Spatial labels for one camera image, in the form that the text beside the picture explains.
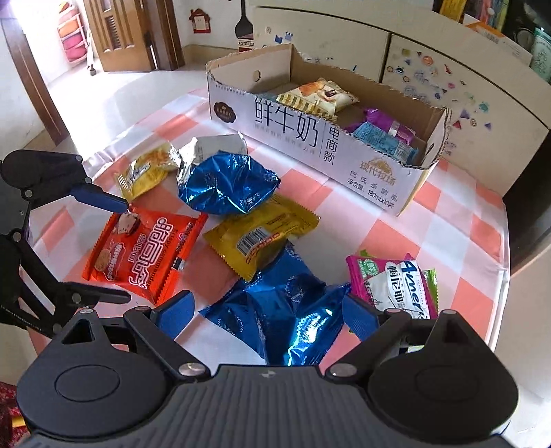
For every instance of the white printed cardboard box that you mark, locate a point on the white printed cardboard box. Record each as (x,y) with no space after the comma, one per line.
(301,142)

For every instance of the green glass bottle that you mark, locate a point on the green glass bottle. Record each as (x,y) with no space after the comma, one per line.
(541,54)

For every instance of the orange checkered tablecloth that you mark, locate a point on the orange checkered tablecloth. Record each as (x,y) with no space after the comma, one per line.
(452,232)

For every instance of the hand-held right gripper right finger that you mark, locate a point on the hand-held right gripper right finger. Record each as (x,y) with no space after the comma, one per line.
(359,316)

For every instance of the coloured pens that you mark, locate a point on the coloured pens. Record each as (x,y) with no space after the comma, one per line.
(486,10)

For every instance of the purple snack packet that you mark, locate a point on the purple snack packet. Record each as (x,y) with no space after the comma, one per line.
(383,120)

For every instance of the yellow box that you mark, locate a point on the yellow box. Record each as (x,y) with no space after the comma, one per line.
(447,8)

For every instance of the red house wall decal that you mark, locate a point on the red house wall decal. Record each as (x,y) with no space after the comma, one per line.
(200,20)

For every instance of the wooden door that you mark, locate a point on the wooden door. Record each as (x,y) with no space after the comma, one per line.
(125,34)

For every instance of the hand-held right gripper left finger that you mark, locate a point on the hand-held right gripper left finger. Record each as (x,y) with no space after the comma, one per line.
(176,312)

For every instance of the orange and white box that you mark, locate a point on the orange and white box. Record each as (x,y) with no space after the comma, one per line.
(499,36)

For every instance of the small yellow snack packet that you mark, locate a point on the small yellow snack packet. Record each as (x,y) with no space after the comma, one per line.
(146,170)

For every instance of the brown wooden door frame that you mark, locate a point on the brown wooden door frame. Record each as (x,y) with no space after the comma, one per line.
(30,86)

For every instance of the light blue snack packet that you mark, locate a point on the light blue snack packet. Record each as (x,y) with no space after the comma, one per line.
(383,144)

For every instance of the silver foil snack packet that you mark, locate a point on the silver foil snack packet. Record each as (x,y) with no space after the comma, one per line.
(215,146)

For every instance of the yellow barcode snack packet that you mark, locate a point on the yellow barcode snack packet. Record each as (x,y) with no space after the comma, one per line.
(258,237)

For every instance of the pink and white snack packet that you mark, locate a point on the pink and white snack packet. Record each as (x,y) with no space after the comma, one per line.
(387,280)

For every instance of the pink storage rack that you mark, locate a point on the pink storage rack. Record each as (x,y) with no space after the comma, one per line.
(73,38)

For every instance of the red patterned cloth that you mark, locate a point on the red patterned cloth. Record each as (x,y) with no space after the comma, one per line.
(8,405)

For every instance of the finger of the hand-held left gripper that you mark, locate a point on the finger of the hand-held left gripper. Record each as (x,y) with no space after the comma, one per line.
(86,295)
(92,194)

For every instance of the beige bread picture snack packet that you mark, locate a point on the beige bread picture snack packet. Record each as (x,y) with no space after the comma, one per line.
(318,97)

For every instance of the orange red snack packet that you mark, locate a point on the orange red snack packet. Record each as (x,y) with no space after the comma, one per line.
(142,258)

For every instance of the flower vine wall decal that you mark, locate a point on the flower vine wall decal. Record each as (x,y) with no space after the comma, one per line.
(243,28)

